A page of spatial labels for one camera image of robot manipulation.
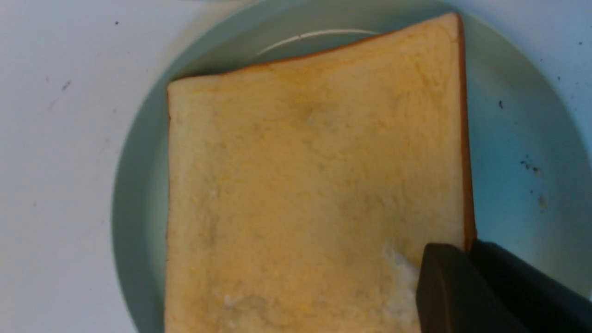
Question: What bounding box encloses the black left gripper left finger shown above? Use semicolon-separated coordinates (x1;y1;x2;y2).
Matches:
416;244;527;333

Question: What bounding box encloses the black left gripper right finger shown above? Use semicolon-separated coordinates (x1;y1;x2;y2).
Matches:
469;240;592;333

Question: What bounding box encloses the light green round plate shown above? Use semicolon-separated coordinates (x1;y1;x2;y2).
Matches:
112;0;591;333

